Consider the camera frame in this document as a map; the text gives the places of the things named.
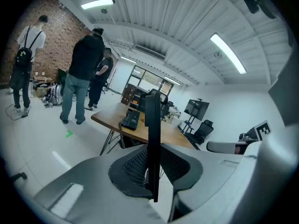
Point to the long ceiling light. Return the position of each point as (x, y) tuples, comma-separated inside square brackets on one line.
[(128, 59), (98, 3), (227, 52), (172, 80)]

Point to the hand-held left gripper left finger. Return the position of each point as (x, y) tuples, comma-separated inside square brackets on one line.
[(93, 183)]

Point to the black television stand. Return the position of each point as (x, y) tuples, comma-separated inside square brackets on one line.
[(188, 125)]

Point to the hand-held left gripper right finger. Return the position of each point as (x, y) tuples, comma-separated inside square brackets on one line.
[(215, 171)]

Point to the brown drawer cabinet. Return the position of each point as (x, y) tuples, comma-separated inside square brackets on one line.
[(128, 94)]

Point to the black backpack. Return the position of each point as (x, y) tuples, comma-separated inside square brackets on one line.
[(23, 55)]

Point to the black framed window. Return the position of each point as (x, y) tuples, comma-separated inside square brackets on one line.
[(151, 78)]

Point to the black chair caster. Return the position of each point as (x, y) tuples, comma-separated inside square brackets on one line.
[(19, 177)]

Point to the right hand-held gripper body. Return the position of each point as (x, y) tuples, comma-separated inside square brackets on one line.
[(262, 130)]

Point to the ceiling air conditioner vent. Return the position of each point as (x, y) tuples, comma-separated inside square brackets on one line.
[(150, 52)]

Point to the light wooden table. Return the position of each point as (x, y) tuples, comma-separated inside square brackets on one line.
[(174, 113)]

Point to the cardboard box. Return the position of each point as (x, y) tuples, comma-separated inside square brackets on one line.
[(42, 91)]

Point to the black television screen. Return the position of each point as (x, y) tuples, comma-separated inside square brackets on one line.
[(196, 109)]

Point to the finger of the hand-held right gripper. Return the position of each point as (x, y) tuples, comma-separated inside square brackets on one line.
[(220, 146)]

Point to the white robot equipment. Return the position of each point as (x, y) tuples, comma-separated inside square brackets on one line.
[(54, 94)]

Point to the round ceiling smoke detector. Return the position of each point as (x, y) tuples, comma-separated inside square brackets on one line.
[(218, 55), (104, 11)]

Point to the black telephone base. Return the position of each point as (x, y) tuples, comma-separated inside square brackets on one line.
[(130, 120)]

